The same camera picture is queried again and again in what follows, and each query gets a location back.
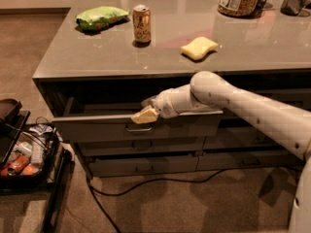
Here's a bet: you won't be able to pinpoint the green chip bag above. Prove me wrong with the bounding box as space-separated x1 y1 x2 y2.
75 6 130 31

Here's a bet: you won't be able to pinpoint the dark glass pitcher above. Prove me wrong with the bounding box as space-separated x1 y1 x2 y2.
280 0 311 17

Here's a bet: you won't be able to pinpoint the grey drawer cabinet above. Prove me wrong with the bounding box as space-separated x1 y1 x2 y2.
33 0 311 178

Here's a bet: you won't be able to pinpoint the orange soda can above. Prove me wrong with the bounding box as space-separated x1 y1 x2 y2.
132 5 151 44

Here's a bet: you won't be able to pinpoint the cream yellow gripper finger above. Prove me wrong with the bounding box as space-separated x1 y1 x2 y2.
131 105 158 124

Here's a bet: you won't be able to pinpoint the black cart with clutter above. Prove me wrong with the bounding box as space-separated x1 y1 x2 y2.
0 99 72 233

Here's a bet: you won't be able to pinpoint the grey drawer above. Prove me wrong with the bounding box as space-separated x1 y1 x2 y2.
77 137 205 156
204 118 276 150
88 155 198 177
219 88 311 118
196 150 304 171
53 97 222 143

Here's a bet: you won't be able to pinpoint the yellow sponge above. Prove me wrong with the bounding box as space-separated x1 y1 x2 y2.
181 37 219 60

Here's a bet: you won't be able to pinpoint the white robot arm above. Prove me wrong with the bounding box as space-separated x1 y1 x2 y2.
132 71 311 233

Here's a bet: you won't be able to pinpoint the black floor cable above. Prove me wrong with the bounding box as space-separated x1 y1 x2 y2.
85 169 227 233

